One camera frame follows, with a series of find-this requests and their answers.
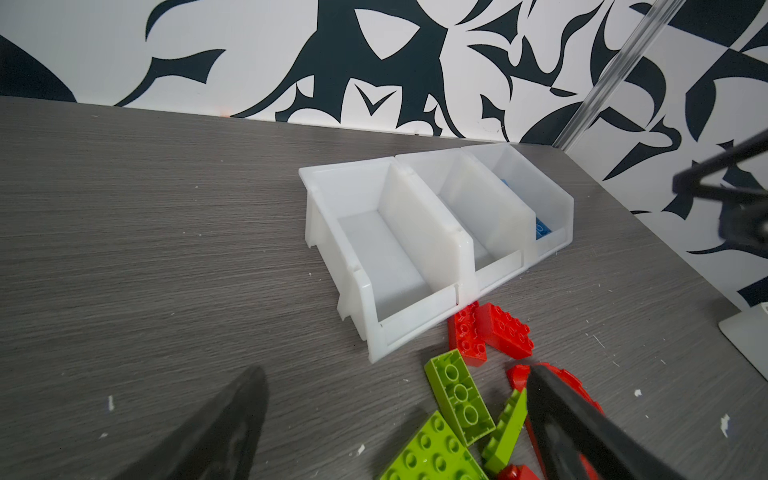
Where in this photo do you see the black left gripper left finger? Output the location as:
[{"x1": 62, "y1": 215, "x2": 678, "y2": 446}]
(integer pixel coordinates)
[{"x1": 116, "y1": 365, "x2": 269, "y2": 479}]

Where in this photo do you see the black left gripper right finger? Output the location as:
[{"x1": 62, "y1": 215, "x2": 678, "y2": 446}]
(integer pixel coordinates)
[{"x1": 527, "y1": 365, "x2": 682, "y2": 480}]

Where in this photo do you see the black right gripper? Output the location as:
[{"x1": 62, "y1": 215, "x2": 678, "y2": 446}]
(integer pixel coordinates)
[{"x1": 672, "y1": 130, "x2": 767, "y2": 255}]

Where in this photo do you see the red D-shaped lego piece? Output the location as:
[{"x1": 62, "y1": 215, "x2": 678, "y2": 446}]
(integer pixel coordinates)
[{"x1": 506, "y1": 362, "x2": 606, "y2": 480}]

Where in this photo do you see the red square lego brick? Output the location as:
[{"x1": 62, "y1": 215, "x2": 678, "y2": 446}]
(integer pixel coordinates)
[{"x1": 476, "y1": 303, "x2": 534, "y2": 360}]

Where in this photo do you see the blue lego brick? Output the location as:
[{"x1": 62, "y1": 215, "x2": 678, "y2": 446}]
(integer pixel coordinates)
[{"x1": 536, "y1": 218, "x2": 552, "y2": 240}]

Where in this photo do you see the small red lego brick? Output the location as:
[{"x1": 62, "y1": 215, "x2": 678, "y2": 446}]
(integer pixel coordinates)
[{"x1": 496, "y1": 464, "x2": 539, "y2": 480}]

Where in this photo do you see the green slanted lego brick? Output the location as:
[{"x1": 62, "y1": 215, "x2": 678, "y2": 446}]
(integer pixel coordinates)
[{"x1": 481, "y1": 389, "x2": 528, "y2": 475}]

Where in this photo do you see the green long lego brick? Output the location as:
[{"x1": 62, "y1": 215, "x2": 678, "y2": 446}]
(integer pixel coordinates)
[{"x1": 424, "y1": 349, "x2": 496, "y2": 446}]

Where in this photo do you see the large green lego plate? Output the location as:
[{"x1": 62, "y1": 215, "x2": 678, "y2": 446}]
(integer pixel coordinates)
[{"x1": 379, "y1": 411, "x2": 488, "y2": 480}]

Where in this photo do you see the long red lego brick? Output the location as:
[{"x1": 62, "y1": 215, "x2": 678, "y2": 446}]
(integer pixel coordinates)
[{"x1": 447, "y1": 301, "x2": 487, "y2": 367}]

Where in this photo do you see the white right storage bin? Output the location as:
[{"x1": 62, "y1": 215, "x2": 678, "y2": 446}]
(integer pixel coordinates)
[{"x1": 464, "y1": 143, "x2": 575, "y2": 266}]

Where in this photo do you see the white storage bin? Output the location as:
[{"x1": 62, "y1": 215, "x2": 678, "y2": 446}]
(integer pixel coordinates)
[
  {"x1": 464, "y1": 143, "x2": 575, "y2": 266},
  {"x1": 396, "y1": 149, "x2": 536, "y2": 296},
  {"x1": 299, "y1": 157, "x2": 479, "y2": 362}
]

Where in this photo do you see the white middle storage bin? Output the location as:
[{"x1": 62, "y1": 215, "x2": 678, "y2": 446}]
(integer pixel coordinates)
[{"x1": 396, "y1": 149, "x2": 536, "y2": 296}]

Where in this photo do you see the white left storage bin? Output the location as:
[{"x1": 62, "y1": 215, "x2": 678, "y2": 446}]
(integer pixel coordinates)
[{"x1": 299, "y1": 157, "x2": 479, "y2": 362}]

